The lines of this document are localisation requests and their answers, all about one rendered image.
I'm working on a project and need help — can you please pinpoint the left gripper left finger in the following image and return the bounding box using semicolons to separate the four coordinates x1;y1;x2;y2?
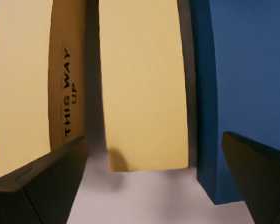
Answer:
0;136;89;224

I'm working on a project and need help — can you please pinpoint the brown cardboard carton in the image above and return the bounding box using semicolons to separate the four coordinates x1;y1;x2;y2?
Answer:
99;0;188;173
0;0;87;176

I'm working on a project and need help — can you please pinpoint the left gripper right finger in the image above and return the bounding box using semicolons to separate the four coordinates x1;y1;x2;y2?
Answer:
221;131;280;224

